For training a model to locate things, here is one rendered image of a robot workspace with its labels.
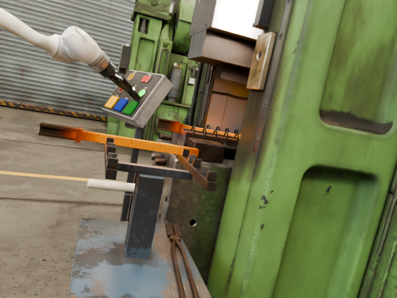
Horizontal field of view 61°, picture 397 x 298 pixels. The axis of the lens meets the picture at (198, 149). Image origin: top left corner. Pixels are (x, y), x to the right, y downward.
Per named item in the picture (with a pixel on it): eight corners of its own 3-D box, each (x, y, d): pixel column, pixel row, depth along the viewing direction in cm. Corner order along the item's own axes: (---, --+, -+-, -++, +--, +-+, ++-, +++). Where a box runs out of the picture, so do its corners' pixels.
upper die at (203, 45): (201, 56, 121) (206, 29, 120) (186, 58, 140) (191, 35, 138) (300, 80, 134) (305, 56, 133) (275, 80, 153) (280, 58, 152)
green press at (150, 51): (107, 146, 573) (136, -32, 530) (100, 134, 685) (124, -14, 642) (221, 161, 659) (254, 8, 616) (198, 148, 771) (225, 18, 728)
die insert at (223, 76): (220, 78, 129) (223, 62, 128) (213, 78, 136) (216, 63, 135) (287, 94, 138) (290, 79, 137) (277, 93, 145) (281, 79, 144)
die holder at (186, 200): (151, 282, 118) (175, 158, 111) (138, 235, 153) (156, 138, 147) (289, 285, 135) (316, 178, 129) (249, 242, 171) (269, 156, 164)
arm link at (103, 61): (92, 65, 146) (102, 74, 150) (105, 49, 148) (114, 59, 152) (84, 64, 152) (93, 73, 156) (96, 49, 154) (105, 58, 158)
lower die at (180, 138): (182, 152, 126) (186, 129, 125) (171, 142, 145) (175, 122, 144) (279, 166, 140) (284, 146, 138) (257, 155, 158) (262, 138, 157)
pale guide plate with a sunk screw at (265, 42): (257, 88, 102) (270, 31, 99) (245, 88, 110) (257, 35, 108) (264, 90, 102) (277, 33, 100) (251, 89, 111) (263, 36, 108)
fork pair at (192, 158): (106, 154, 78) (107, 146, 77) (106, 149, 83) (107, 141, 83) (200, 167, 84) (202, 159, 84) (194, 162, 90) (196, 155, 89)
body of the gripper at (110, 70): (94, 71, 156) (108, 84, 162) (103, 73, 150) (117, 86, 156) (104, 59, 158) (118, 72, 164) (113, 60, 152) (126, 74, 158)
